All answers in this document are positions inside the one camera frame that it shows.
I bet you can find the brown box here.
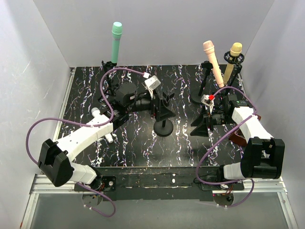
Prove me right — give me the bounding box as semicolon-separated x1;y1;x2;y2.
229;128;248;147

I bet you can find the green microphone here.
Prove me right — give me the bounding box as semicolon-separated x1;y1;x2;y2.
111;21;122;63

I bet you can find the black round-base mic stand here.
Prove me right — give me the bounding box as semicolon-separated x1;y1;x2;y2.
190;61;213;104

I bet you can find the pink microphone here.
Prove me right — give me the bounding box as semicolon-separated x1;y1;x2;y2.
203;40;224;88

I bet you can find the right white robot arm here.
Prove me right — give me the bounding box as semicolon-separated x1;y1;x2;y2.
190;94;285;182

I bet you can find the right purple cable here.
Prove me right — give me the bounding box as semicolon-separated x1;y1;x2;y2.
195;85;259;208

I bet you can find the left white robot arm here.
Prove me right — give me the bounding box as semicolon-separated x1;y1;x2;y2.
38;83;175;187

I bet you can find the yellow microphone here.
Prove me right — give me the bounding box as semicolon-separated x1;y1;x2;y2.
223;42;244;84

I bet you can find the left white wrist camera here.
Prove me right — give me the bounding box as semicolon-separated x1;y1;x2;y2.
144;75;161;99

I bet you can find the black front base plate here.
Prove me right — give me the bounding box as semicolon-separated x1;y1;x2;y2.
89;166;244;201

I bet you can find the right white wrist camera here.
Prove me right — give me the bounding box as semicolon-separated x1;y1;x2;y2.
201;94;215;114

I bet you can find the white microphone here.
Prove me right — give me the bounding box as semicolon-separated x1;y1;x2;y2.
91;107;113;143

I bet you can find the small black tripod stand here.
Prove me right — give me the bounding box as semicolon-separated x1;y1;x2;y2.
102;61;119;96

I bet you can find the black tripod shock-mount stand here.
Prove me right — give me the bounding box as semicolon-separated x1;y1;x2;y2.
229;63;242;86

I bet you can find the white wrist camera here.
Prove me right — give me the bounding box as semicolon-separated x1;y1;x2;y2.
144;75;161;99
201;94;215;114

